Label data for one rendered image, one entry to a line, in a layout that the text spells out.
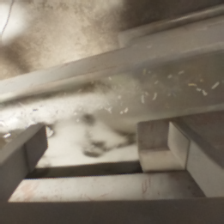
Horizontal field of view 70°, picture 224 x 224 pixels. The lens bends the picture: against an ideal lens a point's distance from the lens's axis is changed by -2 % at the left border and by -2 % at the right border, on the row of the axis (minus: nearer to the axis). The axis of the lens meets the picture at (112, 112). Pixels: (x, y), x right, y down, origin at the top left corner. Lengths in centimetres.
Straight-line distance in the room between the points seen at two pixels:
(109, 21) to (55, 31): 20
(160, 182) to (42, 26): 62
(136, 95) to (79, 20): 44
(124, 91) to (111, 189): 15
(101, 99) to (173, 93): 11
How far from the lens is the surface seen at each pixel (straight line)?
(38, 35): 71
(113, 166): 40
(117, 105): 26
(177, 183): 27
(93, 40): 65
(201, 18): 62
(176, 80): 24
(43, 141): 17
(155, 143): 24
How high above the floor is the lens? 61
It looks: 49 degrees down
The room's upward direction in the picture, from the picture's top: 172 degrees counter-clockwise
